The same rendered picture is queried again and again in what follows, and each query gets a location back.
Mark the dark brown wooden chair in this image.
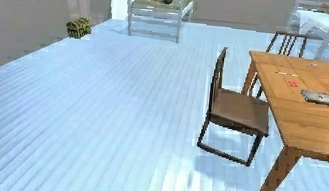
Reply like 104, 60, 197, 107
194, 44, 277, 169
250, 28, 309, 103

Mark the brown wooden dining table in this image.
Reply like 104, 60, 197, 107
232, 49, 329, 191

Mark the grey flat book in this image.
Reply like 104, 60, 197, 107
298, 88, 329, 108

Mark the white square pedestal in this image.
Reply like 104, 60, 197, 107
107, 0, 130, 22

